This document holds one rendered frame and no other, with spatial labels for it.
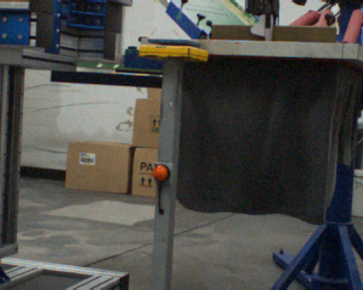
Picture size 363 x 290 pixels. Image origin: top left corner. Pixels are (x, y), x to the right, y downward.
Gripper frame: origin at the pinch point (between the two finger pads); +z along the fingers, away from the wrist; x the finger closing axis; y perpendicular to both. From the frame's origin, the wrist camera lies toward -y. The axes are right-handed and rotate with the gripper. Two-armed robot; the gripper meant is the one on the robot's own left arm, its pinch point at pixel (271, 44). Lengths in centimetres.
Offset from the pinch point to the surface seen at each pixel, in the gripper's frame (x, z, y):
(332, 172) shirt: 1.1, 35.0, -18.2
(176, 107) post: 39.6, 18.5, 12.4
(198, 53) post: 38.9, 5.7, 7.5
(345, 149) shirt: -15.2, 29.4, -18.7
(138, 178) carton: -404, 78, 225
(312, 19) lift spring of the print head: -107, -20, 12
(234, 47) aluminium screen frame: 21.2, 2.8, 4.2
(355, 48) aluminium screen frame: 21.4, 3.2, -26.8
